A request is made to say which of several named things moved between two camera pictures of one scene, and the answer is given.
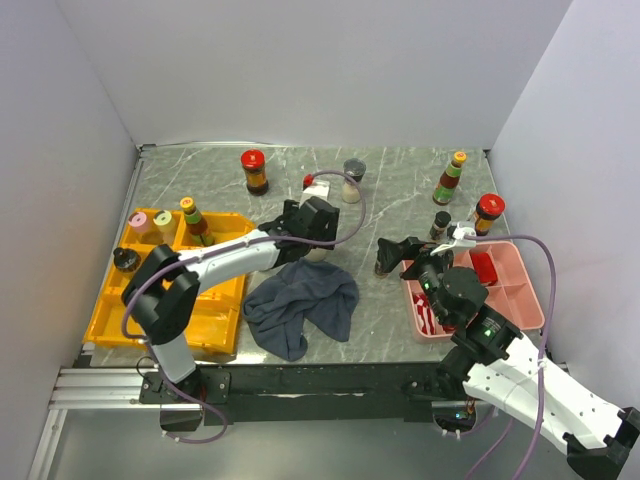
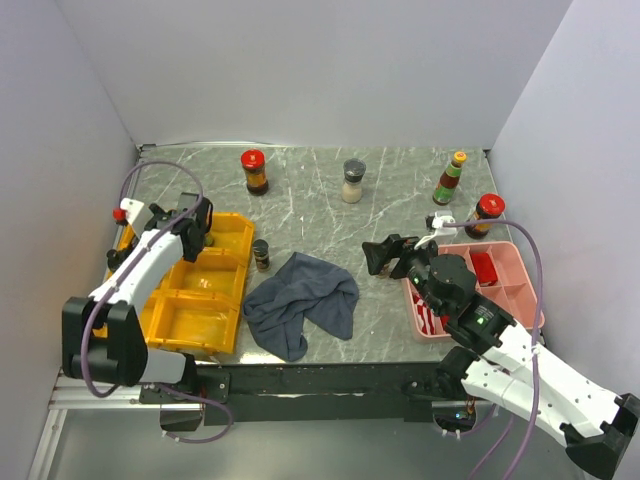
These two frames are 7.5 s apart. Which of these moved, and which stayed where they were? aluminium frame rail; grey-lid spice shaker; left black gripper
Moved: left black gripper
Stayed: aluminium frame rail; grey-lid spice shaker
